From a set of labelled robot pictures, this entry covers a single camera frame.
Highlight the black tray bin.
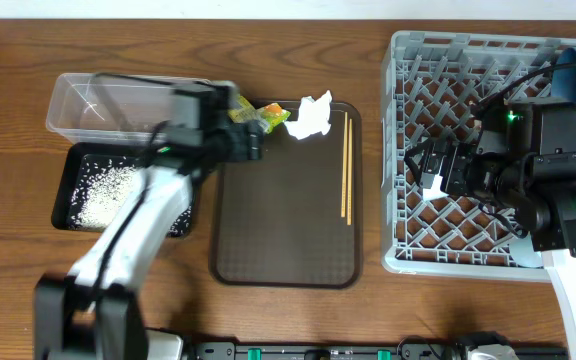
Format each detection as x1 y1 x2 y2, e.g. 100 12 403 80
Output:
50 141 199 238

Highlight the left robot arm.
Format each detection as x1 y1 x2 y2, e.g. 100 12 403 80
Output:
33 81 264 359

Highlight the brown serving tray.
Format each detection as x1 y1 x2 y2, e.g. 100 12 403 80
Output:
209 102 362 289

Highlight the clear plastic bin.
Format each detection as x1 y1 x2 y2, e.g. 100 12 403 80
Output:
45 73 201 146

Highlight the white napkin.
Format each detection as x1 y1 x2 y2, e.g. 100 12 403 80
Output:
284 90 332 141

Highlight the yellow green snack wrapper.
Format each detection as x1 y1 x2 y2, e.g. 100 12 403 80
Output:
228 95 291 134

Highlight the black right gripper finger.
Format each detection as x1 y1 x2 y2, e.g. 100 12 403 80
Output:
405 159 423 187
405 138 440 159

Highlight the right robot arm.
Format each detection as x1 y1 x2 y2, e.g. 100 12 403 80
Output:
404 97 576 359

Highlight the grey plastic dishwasher rack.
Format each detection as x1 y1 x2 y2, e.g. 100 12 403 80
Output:
381 31 576 282

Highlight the wooden chopstick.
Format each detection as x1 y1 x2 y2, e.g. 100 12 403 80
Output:
346 118 353 226
341 112 348 218

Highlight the pile of white rice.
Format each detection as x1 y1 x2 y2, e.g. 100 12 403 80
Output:
70 157 193 237

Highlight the light blue rice bowl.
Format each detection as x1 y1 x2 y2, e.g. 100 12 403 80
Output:
420 173 448 201

